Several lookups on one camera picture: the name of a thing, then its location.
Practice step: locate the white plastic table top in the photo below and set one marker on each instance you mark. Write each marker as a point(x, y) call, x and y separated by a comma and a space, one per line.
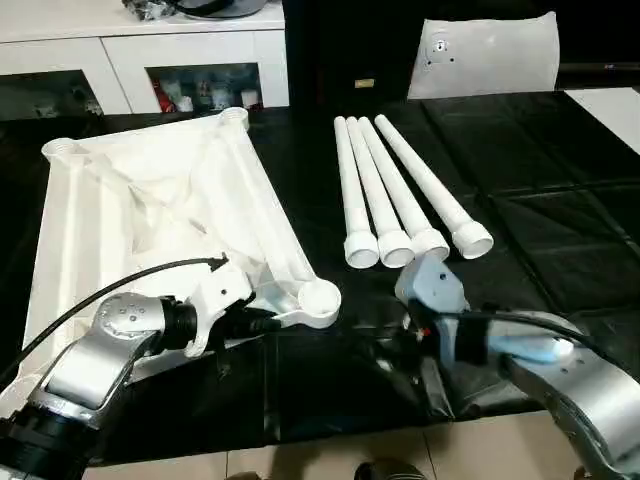
point(150, 200)

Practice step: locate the white plastic table leg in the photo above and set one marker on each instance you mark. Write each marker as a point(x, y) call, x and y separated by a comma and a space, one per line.
point(405, 195)
point(378, 200)
point(352, 190)
point(435, 185)

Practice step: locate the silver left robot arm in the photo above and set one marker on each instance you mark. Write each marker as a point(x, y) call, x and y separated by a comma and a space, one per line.
point(90, 370)

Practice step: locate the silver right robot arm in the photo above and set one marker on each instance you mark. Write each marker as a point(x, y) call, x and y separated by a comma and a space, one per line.
point(590, 390)

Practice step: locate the dark right robot foot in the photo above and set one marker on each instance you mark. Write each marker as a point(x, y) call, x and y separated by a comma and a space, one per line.
point(392, 470)

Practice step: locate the black work mat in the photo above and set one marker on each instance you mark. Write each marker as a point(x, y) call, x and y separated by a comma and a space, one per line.
point(560, 200)

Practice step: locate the small bottles on shelf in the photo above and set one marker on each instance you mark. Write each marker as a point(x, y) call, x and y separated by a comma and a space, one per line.
point(205, 95)

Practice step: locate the small yellow label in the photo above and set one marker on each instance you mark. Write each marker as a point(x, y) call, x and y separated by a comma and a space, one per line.
point(365, 83)

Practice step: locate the black cabinet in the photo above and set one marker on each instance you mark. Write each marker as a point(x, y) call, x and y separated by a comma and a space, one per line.
point(345, 40)

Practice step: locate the white flat sheet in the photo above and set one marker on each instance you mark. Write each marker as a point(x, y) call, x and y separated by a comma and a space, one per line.
point(610, 115)

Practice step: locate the white plastic bag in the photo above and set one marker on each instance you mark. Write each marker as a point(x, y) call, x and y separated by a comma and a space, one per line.
point(485, 55)

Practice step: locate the white cabinet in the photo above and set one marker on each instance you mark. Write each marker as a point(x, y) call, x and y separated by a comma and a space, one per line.
point(130, 45)

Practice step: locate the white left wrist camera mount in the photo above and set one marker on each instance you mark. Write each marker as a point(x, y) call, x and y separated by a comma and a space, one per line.
point(220, 295)

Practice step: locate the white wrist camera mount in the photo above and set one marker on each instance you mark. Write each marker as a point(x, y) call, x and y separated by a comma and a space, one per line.
point(430, 285)
point(220, 295)

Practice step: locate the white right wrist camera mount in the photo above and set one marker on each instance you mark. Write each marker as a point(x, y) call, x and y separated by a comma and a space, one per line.
point(430, 285)

